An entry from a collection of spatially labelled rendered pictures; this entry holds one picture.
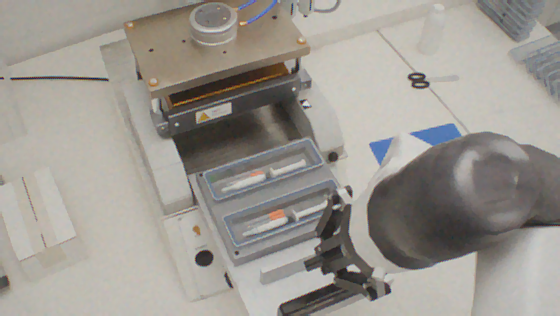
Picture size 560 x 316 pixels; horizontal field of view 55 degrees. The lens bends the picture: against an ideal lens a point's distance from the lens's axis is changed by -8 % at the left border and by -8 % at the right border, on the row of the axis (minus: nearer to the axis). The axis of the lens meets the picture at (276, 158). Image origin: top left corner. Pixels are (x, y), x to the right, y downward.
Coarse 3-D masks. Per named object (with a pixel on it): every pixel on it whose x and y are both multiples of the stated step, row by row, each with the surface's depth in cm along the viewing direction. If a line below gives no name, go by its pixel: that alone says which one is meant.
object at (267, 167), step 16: (304, 144) 94; (256, 160) 92; (272, 160) 92; (288, 160) 92; (304, 160) 92; (320, 160) 92; (208, 176) 89; (224, 176) 90; (240, 176) 90; (256, 176) 90; (272, 176) 90; (224, 192) 88
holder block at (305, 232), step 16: (304, 176) 91; (320, 176) 91; (208, 192) 89; (256, 192) 89; (272, 192) 89; (288, 192) 89; (208, 208) 89; (224, 208) 87; (240, 208) 87; (224, 240) 85; (272, 240) 84; (288, 240) 84; (304, 240) 87; (240, 256) 82; (256, 256) 84
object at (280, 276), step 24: (192, 192) 93; (216, 240) 86; (312, 240) 87; (264, 264) 84; (288, 264) 80; (240, 288) 82; (264, 288) 82; (288, 288) 82; (312, 288) 82; (264, 312) 80; (312, 312) 80
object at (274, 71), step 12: (252, 72) 96; (264, 72) 96; (276, 72) 96; (288, 72) 96; (204, 84) 94; (216, 84) 94; (228, 84) 94; (240, 84) 94; (252, 84) 95; (168, 96) 92; (180, 96) 92; (192, 96) 92; (204, 96) 92
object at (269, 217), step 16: (304, 192) 88; (320, 192) 88; (256, 208) 86; (272, 208) 86; (288, 208) 86; (304, 208) 87; (320, 208) 87; (240, 224) 84; (256, 224) 85; (272, 224) 85; (288, 224) 85; (240, 240) 83
